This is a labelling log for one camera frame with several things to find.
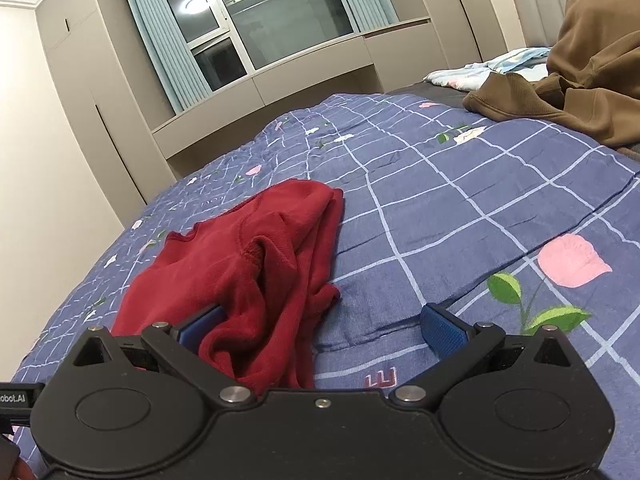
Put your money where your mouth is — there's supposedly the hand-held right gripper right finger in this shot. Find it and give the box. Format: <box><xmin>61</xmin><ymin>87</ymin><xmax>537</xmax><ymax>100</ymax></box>
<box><xmin>389</xmin><ymin>302</ymin><xmax>582</xmax><ymax>407</ymax></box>

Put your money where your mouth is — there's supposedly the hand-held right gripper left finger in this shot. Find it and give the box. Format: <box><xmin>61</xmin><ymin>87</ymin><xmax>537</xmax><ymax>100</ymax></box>
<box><xmin>66</xmin><ymin>304</ymin><xmax>252</xmax><ymax>409</ymax></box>

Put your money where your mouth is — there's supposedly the red knit garment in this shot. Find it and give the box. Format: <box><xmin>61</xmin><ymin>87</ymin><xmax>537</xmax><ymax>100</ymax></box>
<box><xmin>110</xmin><ymin>180</ymin><xmax>346</xmax><ymax>394</ymax></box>

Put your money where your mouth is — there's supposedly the blue checked floral blanket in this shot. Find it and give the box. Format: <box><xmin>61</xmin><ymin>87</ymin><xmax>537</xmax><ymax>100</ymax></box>
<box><xmin>10</xmin><ymin>92</ymin><xmax>640</xmax><ymax>480</ymax></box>

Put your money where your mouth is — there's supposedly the grey bed sheet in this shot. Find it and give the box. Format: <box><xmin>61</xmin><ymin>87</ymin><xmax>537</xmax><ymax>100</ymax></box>
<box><xmin>385</xmin><ymin>79</ymin><xmax>482</xmax><ymax>100</ymax></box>

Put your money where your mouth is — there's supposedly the beige tall wardrobe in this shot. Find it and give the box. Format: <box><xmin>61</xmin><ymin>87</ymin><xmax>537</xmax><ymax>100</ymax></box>
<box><xmin>404</xmin><ymin>0</ymin><xmax>527</xmax><ymax>87</ymax></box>
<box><xmin>35</xmin><ymin>0</ymin><xmax>177</xmax><ymax>207</ymax></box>

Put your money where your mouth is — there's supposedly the light blue patterned quilt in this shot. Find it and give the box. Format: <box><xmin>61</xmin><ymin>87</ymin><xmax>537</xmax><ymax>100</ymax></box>
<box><xmin>423</xmin><ymin>47</ymin><xmax>554</xmax><ymax>90</ymax></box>

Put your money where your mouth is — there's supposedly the beige window drawer cabinet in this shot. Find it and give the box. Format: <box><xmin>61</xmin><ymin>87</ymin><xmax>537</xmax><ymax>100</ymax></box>
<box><xmin>152</xmin><ymin>17</ymin><xmax>434</xmax><ymax>162</ymax></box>

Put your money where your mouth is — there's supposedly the brown hooded sweatshirt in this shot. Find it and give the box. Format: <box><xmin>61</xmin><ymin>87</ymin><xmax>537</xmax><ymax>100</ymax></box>
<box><xmin>462</xmin><ymin>0</ymin><xmax>640</xmax><ymax>149</ymax></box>

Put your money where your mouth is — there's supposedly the white framed window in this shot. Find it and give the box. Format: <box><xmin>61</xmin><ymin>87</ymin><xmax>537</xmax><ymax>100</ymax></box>
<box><xmin>157</xmin><ymin>0</ymin><xmax>401</xmax><ymax>89</ymax></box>

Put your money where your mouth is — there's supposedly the grey padded headboard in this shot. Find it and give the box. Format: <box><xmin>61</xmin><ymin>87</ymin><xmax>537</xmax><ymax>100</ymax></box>
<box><xmin>505</xmin><ymin>0</ymin><xmax>640</xmax><ymax>49</ymax></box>

